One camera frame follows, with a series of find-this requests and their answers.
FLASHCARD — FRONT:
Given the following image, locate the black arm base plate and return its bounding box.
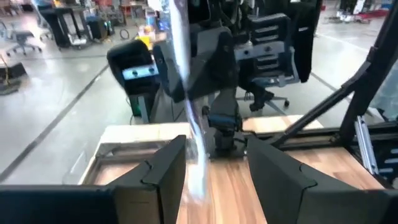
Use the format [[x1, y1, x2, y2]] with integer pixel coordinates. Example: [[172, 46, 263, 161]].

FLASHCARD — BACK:
[[206, 148, 249, 160]]

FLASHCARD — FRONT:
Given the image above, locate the silver aluminium extrusion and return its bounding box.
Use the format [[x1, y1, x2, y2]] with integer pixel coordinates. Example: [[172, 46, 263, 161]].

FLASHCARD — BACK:
[[354, 115, 379, 175]]

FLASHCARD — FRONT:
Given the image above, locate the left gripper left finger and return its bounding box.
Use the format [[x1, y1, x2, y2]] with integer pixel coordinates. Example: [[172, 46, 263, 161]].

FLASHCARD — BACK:
[[0, 135, 187, 224]]

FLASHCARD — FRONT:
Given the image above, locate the purple toothbrush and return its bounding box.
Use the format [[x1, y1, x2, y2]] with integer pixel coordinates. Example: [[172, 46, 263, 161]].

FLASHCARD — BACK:
[[166, 0, 211, 202]]

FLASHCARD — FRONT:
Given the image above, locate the black office chair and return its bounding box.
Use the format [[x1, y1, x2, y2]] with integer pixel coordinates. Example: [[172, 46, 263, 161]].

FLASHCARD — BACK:
[[236, 74, 301, 113]]

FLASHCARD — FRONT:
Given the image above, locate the yellow container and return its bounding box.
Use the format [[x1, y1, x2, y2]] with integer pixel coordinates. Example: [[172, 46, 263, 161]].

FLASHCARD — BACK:
[[136, 26, 154, 47]]

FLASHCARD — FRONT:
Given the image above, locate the computer with blue lights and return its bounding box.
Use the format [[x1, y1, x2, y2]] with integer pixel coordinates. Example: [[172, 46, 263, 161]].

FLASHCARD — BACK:
[[86, 15, 116, 40]]

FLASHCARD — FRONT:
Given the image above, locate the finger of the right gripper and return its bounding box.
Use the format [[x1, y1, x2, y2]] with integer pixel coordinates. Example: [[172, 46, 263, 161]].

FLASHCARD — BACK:
[[154, 42, 187, 103], [186, 26, 239, 101]]

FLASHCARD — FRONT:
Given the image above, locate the clear plastic bin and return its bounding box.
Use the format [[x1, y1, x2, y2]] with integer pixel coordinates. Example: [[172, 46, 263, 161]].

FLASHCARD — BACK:
[[62, 136, 192, 186]]

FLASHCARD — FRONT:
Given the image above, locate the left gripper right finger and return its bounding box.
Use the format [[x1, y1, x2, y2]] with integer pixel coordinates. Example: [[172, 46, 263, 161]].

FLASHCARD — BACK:
[[247, 138, 398, 224]]

